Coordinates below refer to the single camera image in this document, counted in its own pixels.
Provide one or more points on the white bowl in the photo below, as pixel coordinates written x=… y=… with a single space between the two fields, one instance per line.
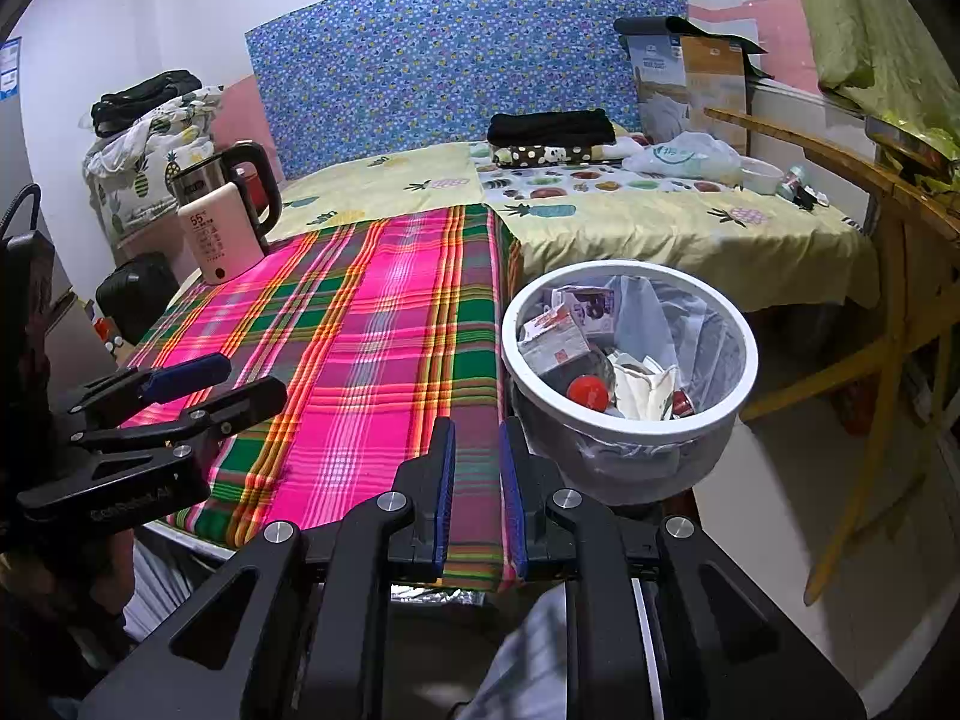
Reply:
x=761 y=178

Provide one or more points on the red object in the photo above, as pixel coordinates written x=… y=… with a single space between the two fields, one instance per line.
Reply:
x=255 y=187

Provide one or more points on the black bag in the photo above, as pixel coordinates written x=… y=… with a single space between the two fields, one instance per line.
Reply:
x=142 y=97

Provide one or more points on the wooden table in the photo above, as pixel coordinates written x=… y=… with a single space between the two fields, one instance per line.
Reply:
x=900 y=240

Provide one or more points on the translucent bin liner bag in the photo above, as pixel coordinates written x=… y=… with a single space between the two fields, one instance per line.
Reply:
x=697 y=330

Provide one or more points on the pale purple printed packet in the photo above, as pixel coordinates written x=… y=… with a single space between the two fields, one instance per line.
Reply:
x=592 y=307

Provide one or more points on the small black object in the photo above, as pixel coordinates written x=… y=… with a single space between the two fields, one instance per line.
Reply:
x=806 y=196

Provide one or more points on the pink green plaid tablecloth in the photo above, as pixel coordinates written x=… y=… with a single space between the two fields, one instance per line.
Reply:
x=337 y=330

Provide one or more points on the pineapple print quilt pile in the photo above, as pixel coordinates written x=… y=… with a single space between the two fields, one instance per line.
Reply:
x=142 y=180

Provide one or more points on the brown cardboard box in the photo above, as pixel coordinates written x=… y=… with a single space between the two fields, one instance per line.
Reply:
x=712 y=90

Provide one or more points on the white plastic bag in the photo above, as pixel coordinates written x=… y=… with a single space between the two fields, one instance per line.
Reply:
x=682 y=157

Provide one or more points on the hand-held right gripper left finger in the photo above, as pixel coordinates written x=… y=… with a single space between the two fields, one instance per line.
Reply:
x=444 y=495

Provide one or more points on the white fruit print cloth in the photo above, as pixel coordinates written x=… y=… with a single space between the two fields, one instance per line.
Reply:
x=570 y=184

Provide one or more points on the yellow pineapple print bed sheet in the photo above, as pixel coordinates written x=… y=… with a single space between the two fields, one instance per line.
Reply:
x=675 y=255

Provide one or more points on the clear plastic bottle red cap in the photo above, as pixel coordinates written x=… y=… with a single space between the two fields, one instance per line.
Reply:
x=586 y=394

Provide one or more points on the brown polka dot cloth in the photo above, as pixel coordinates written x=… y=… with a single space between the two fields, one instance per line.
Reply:
x=540 y=155

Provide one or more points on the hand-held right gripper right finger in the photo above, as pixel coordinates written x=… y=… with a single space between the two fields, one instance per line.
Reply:
x=512 y=495

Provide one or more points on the printed white bedding package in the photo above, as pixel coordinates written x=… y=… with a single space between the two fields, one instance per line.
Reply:
x=656 y=90

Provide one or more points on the blue floral board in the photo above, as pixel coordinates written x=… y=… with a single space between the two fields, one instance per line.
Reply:
x=450 y=52

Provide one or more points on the person's light trousers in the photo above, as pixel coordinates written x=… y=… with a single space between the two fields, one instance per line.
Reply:
x=525 y=652

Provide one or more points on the white round bin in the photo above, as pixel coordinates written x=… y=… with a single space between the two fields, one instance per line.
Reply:
x=741 y=390

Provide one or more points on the black folded clothes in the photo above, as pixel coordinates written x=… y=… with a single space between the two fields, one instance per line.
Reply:
x=551 y=127

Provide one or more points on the metal tray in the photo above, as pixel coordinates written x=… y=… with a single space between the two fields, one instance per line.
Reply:
x=892 y=131

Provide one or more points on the small green bottle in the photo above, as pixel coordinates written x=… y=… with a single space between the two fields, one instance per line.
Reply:
x=791 y=181

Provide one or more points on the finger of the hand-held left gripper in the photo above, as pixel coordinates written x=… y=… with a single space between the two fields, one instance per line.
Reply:
x=232 y=406
x=187 y=375

